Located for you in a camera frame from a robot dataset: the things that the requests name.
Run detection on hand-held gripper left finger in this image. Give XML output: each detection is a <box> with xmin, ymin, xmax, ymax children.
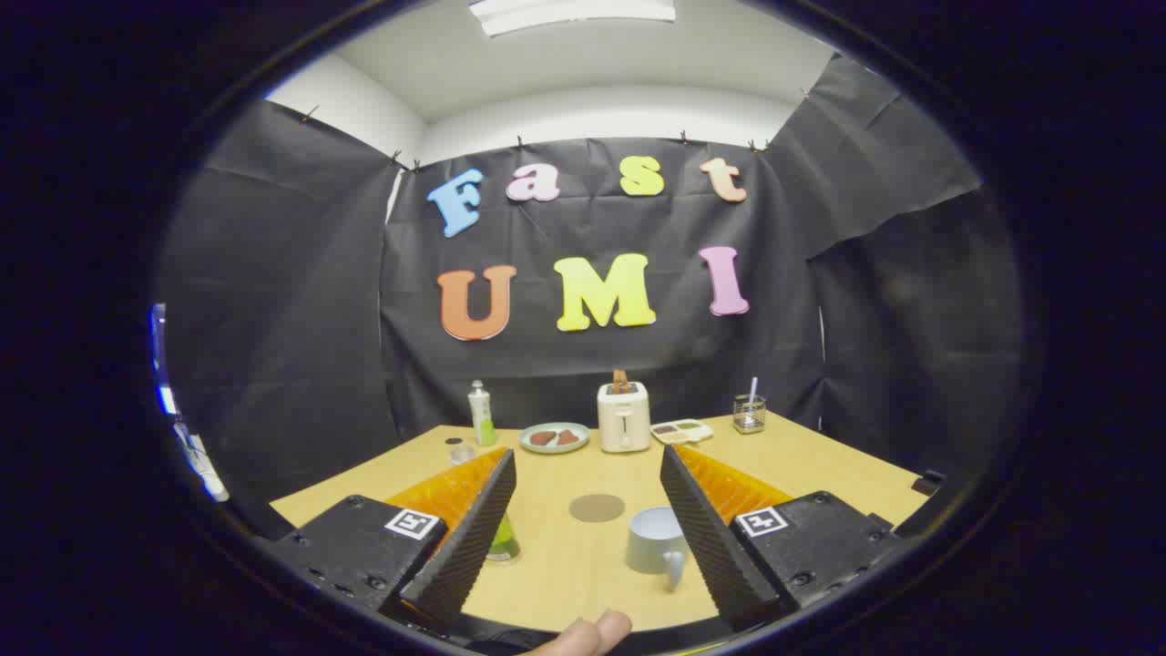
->
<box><xmin>273</xmin><ymin>446</ymin><xmax>517</xmax><ymax>630</ymax></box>

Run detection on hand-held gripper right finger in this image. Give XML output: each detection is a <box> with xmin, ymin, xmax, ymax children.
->
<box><xmin>660</xmin><ymin>444</ymin><xmax>898</xmax><ymax>631</ymax></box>

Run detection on clear green juice bottle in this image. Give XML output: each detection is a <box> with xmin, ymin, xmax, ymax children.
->
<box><xmin>486</xmin><ymin>513</ymin><xmax>522</xmax><ymax>564</ymax></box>

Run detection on pale blue cup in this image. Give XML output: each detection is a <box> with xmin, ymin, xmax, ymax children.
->
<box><xmin>625</xmin><ymin>507</ymin><xmax>690</xmax><ymax>593</ymax></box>

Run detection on round brown coaster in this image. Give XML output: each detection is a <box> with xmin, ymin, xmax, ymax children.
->
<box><xmin>569</xmin><ymin>493</ymin><xmax>626</xmax><ymax>523</ymax></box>

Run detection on white green capped bottle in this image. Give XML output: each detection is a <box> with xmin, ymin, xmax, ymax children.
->
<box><xmin>467</xmin><ymin>380</ymin><xmax>497</xmax><ymax>447</ymax></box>

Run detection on wooden table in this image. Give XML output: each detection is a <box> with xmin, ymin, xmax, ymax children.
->
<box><xmin>270</xmin><ymin>412</ymin><xmax>930</xmax><ymax>634</ymax></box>

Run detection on white compartment tray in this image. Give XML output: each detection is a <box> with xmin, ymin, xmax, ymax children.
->
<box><xmin>650</xmin><ymin>419</ymin><xmax>714</xmax><ymax>446</ymax></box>

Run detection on pale green plate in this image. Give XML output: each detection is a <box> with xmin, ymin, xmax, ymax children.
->
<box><xmin>519</xmin><ymin>422</ymin><xmax>591</xmax><ymax>455</ymax></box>

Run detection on cream toaster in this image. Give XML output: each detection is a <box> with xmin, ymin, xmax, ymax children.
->
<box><xmin>597</xmin><ymin>382</ymin><xmax>652</xmax><ymax>454</ymax></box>

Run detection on black backdrop cloth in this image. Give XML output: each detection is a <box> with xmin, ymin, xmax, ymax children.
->
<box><xmin>159</xmin><ymin>55</ymin><xmax>1026</xmax><ymax>538</ymax></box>

